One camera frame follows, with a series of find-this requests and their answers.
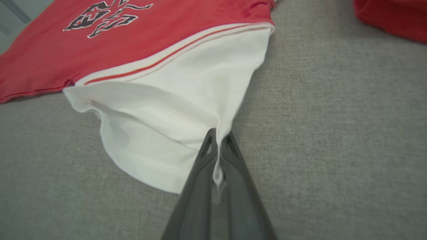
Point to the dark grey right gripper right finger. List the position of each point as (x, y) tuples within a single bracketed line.
[(243, 206)]

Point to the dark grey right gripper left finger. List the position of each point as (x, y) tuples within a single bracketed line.
[(193, 206)]

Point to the red and white shirt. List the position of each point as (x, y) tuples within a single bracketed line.
[(160, 100)]

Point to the red shirt with white sleeves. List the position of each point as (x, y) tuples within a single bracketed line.
[(393, 16)]

